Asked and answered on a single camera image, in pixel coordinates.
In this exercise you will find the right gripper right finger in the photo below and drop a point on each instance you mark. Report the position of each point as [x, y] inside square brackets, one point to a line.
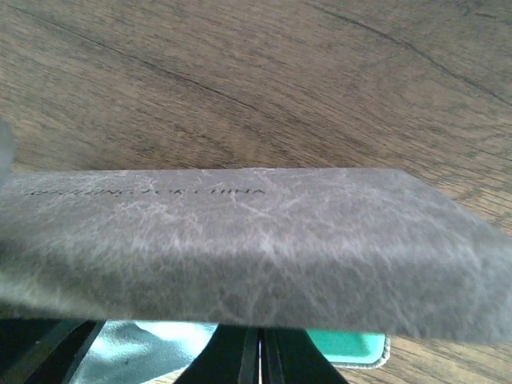
[289, 356]

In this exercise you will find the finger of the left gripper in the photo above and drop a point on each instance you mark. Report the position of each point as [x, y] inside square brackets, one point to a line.
[43, 350]

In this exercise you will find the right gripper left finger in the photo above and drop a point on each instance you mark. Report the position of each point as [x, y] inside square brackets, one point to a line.
[230, 357]

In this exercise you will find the blue cleaning cloth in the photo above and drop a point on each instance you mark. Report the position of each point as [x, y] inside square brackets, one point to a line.
[137, 352]

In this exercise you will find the grey glasses case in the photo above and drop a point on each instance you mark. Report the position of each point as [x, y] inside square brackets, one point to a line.
[372, 250]

